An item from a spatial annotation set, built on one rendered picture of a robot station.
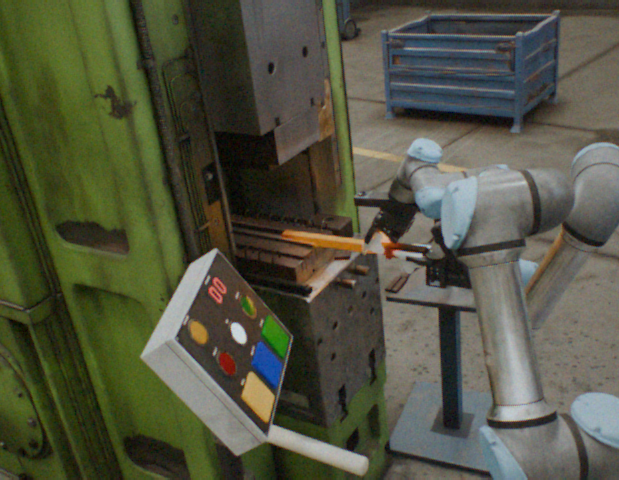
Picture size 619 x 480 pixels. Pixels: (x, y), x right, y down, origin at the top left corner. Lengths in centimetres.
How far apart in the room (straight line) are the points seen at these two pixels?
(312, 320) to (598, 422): 87
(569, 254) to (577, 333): 180
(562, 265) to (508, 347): 36
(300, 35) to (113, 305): 88
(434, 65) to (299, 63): 402
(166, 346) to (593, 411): 74
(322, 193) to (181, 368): 104
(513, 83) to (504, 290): 439
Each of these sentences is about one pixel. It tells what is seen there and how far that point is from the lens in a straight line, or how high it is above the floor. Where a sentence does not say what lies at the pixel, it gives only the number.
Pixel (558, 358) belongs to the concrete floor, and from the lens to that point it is 318.
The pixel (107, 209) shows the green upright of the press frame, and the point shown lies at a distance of 186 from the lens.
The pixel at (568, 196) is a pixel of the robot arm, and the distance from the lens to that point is 129.
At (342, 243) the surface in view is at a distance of 192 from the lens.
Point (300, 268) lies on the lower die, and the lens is 192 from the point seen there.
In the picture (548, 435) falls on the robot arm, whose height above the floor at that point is 104.
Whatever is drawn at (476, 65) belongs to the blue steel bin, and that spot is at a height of 47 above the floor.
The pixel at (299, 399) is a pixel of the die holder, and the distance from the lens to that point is 217.
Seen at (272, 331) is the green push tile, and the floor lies 102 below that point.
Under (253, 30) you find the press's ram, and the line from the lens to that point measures 167.
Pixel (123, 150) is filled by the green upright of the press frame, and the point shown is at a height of 141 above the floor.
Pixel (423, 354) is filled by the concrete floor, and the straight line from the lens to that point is 317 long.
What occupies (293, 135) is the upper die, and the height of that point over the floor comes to 132.
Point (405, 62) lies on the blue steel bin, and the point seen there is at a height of 47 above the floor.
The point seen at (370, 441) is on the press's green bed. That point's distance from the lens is 255.
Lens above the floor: 190
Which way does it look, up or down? 27 degrees down
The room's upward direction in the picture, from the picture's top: 8 degrees counter-clockwise
